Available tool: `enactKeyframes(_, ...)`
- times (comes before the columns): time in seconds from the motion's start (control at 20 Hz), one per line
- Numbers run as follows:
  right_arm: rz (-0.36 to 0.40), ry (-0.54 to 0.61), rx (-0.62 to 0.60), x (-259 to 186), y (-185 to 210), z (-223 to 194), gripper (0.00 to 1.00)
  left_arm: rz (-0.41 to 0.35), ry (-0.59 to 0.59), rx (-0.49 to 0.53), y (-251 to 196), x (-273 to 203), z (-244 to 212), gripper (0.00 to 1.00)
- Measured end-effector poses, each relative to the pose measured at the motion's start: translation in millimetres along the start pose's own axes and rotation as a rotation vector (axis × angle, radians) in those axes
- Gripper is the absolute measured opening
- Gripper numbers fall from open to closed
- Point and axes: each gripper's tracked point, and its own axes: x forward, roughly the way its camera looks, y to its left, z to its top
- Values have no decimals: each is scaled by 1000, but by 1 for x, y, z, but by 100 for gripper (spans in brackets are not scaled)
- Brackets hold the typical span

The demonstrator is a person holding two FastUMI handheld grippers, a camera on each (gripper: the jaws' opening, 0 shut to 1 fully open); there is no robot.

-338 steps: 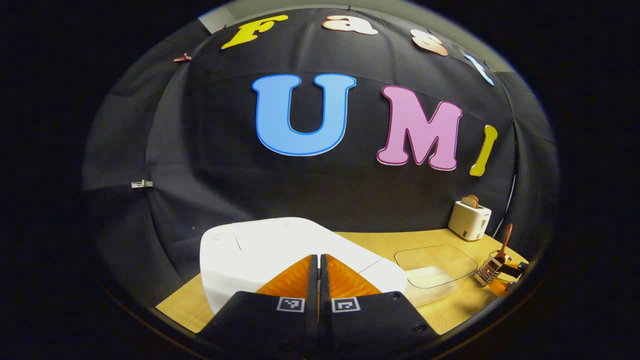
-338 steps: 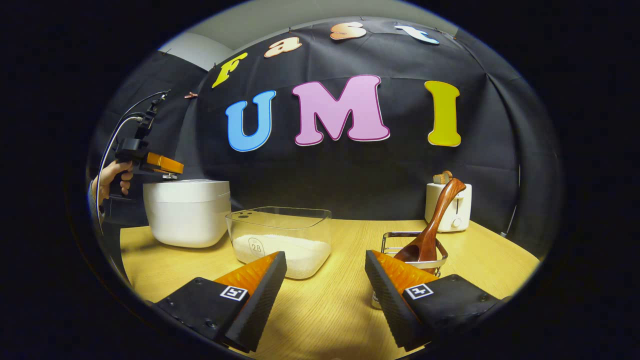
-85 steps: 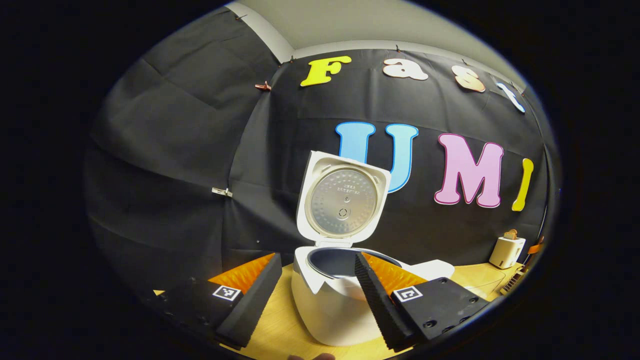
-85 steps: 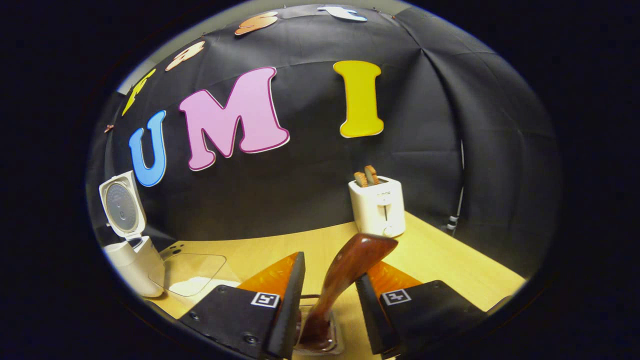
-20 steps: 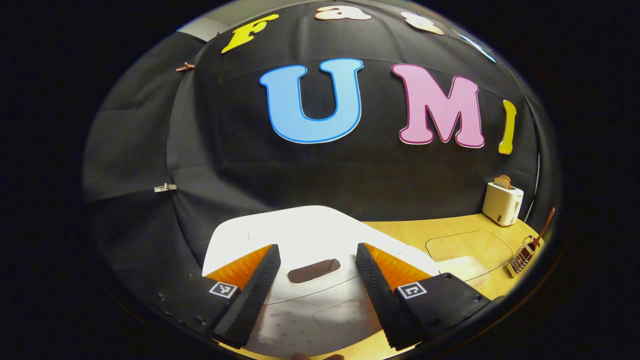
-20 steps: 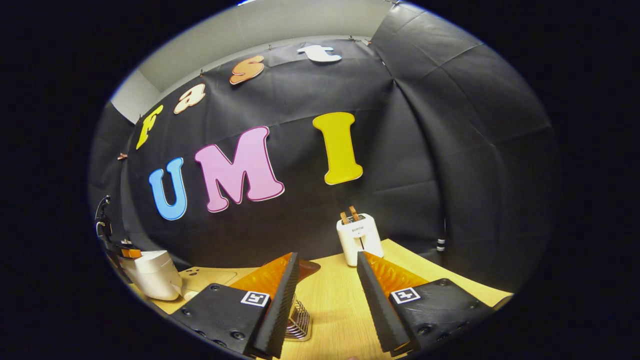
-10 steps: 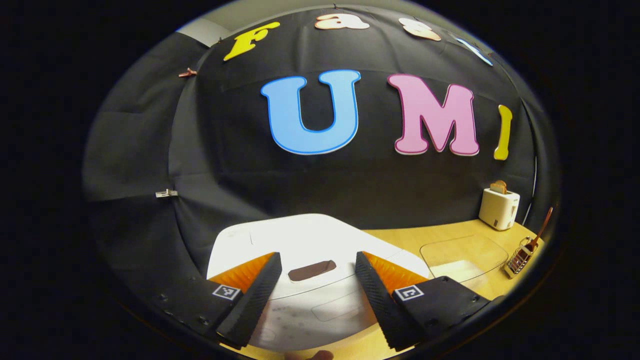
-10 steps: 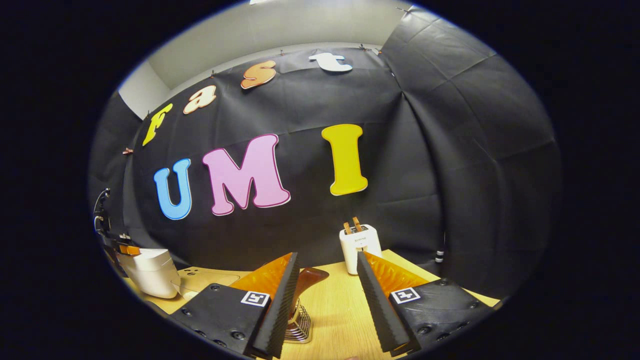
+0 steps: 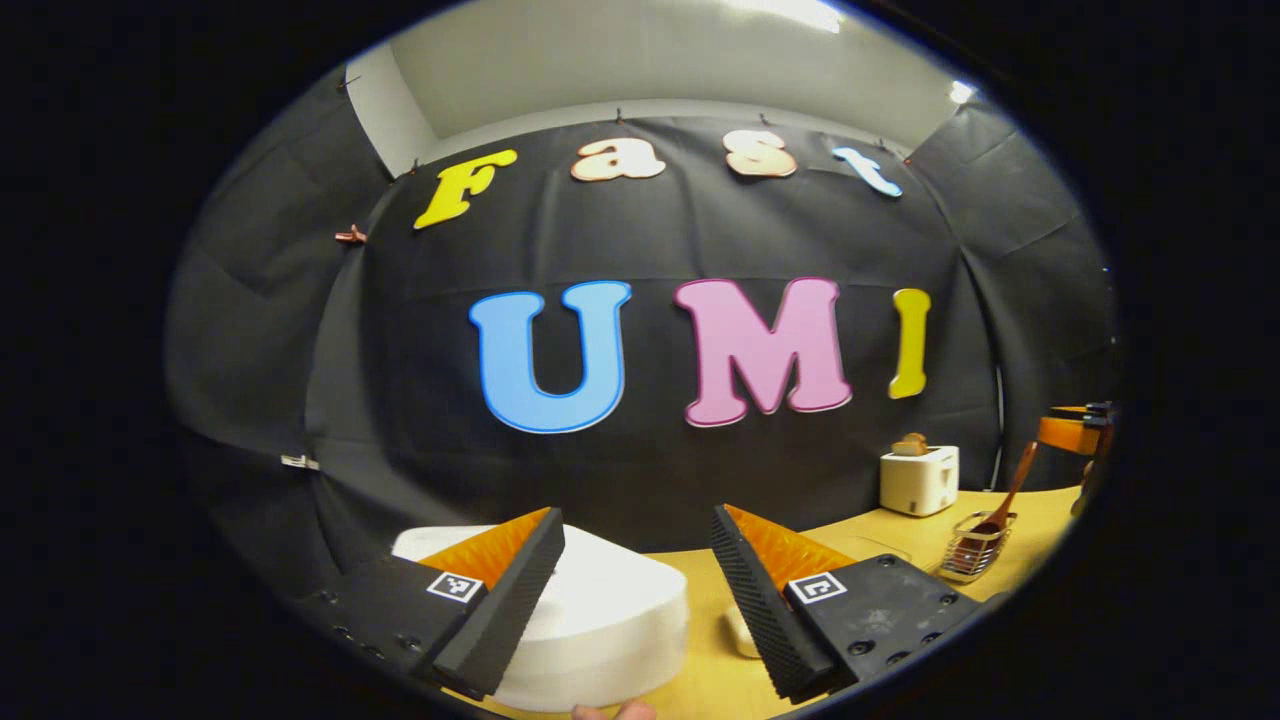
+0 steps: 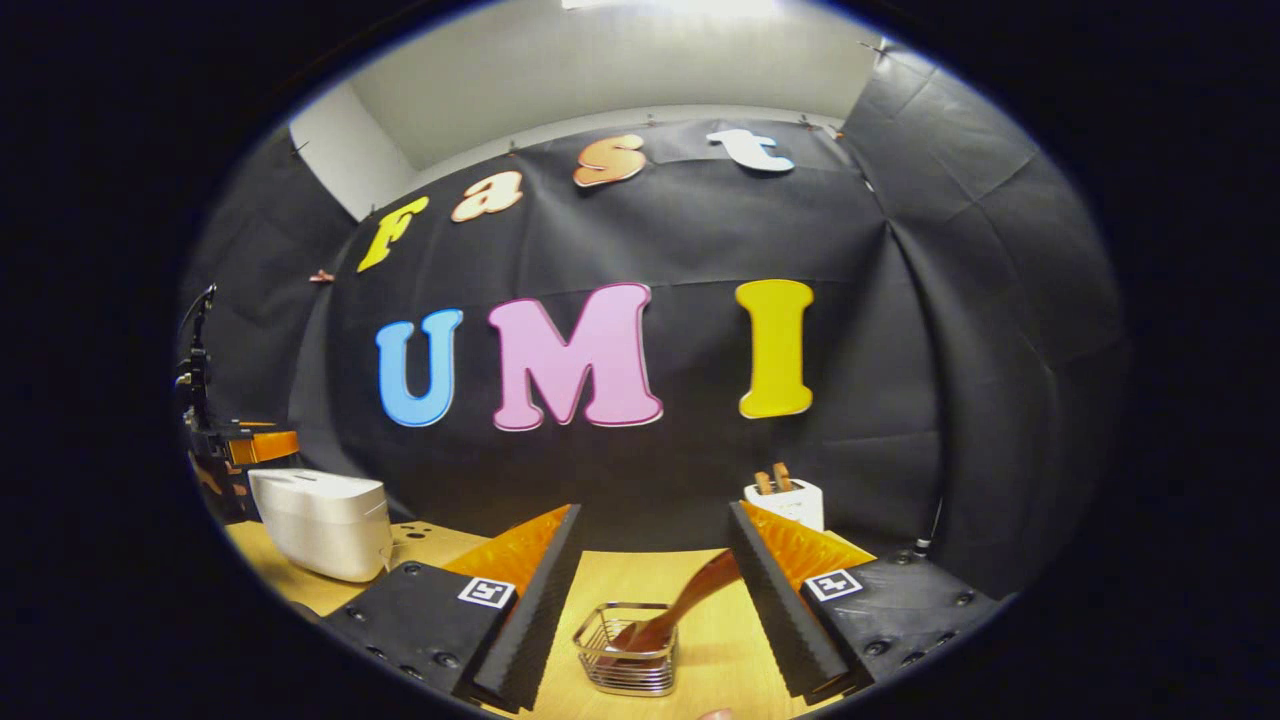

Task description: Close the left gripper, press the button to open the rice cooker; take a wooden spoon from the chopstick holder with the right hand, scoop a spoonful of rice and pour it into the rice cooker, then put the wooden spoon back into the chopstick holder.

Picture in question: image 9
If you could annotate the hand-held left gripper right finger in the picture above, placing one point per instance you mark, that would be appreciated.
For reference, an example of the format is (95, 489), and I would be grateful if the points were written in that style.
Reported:
(765, 600)

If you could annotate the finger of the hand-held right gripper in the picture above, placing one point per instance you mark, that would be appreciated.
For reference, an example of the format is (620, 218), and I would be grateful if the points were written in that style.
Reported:
(1065, 432)

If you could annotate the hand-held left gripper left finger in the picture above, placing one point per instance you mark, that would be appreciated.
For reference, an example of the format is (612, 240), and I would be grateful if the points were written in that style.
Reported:
(510, 600)

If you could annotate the white rice cooker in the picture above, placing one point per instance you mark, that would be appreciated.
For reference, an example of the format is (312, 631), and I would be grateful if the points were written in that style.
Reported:
(600, 620)

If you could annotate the white toaster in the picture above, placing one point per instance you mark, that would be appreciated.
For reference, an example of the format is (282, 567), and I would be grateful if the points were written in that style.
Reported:
(920, 485)

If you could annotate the toast slice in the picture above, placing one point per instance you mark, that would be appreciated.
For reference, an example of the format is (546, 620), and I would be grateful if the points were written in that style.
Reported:
(910, 445)

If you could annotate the black backdrop cloth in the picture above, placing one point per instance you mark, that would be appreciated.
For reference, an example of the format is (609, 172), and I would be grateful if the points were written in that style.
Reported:
(650, 480)

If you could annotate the silver clip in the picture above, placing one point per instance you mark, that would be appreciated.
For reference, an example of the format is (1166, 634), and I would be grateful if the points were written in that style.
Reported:
(300, 462)

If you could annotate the small ceiling light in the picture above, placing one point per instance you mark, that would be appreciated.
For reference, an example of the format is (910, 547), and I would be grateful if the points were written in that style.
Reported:
(961, 92)

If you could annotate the copper clip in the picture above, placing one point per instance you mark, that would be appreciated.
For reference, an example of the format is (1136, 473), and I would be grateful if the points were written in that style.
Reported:
(351, 235)

